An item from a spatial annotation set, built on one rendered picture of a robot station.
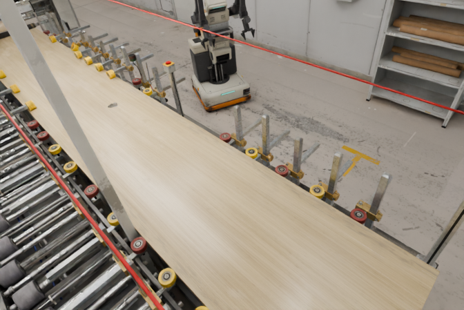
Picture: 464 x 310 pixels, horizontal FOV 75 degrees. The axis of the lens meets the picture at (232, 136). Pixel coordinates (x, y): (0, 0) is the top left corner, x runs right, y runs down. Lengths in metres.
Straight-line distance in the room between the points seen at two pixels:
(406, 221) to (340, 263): 1.47
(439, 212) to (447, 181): 0.39
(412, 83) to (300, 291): 3.37
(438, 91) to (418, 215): 1.80
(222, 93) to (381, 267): 2.76
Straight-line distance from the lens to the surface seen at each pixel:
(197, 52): 3.84
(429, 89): 4.39
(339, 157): 1.69
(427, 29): 3.74
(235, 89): 3.86
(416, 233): 2.96
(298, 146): 1.82
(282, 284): 1.53
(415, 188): 3.27
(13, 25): 1.17
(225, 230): 1.67
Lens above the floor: 2.31
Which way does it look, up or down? 41 degrees down
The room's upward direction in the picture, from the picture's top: 7 degrees counter-clockwise
